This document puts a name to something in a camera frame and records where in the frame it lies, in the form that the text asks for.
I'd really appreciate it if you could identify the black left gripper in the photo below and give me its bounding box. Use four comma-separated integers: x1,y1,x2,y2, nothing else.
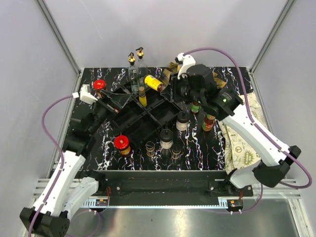
88,89,131,135

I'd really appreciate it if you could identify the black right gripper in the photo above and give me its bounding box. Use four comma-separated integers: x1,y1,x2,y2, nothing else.
161,71,204,105

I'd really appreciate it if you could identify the black compartment organizer tray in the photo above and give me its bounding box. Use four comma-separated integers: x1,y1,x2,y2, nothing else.
111,83,181,149

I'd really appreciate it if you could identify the yellow label bottle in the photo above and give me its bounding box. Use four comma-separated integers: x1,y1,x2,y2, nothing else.
144,75,166,92
139,86,147,107

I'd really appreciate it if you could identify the clear oil bottle gold spout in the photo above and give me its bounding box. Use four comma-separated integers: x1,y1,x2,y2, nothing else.
136,47,148,87

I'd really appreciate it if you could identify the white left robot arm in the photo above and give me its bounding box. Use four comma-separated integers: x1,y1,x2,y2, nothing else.
20,84,132,237

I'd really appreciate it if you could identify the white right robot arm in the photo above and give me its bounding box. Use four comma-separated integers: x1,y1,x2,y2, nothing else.
169,64,301,196

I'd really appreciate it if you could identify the red sauce bottle yellow cap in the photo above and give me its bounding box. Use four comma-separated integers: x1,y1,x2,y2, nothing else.
190,102,201,114

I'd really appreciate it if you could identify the red lid jar back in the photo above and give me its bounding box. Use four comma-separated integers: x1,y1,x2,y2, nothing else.
93,79,106,98

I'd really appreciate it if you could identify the red lid jar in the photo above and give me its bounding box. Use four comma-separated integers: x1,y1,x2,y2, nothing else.
114,135,131,157
93,79,106,98

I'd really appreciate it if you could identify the yellow plaid cloth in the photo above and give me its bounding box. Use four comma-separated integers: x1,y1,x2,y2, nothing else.
159,62,226,88

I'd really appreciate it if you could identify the black top grinder back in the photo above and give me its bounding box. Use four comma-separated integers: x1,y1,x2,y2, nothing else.
176,111,190,131

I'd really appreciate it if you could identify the black grinder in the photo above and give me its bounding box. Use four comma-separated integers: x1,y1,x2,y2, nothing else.
160,129,173,149
176,111,190,131

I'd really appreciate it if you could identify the red sauce bottle front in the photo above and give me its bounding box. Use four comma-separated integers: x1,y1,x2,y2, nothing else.
201,114,215,132

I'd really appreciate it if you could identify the red lid jar front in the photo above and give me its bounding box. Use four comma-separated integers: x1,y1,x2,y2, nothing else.
114,135,131,157

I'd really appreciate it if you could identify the black top grinder front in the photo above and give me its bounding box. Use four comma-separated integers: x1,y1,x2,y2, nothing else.
160,129,173,149

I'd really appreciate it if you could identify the small glass jar right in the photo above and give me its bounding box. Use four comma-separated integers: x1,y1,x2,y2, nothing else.
171,144,182,159

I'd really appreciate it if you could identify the small glass jar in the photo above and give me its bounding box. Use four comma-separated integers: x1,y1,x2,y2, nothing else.
171,144,182,159
145,141,155,157

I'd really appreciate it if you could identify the small glass jar left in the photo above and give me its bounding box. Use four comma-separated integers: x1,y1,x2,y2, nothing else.
145,141,155,157

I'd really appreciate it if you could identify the cream printed cloth bag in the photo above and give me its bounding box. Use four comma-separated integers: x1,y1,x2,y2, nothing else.
219,92,268,174

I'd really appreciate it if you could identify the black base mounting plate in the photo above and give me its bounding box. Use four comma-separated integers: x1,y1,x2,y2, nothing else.
74,169,254,207

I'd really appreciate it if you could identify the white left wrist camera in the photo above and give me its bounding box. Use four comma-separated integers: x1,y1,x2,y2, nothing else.
72,84,98,105

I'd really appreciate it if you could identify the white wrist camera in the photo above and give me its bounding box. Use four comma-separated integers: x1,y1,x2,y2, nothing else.
175,53,196,79
72,84,98,105

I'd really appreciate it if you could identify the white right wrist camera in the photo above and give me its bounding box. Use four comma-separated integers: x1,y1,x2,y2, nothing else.
175,53,196,79

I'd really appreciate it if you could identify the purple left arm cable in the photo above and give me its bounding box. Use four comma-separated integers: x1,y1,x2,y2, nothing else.
27,95,104,237

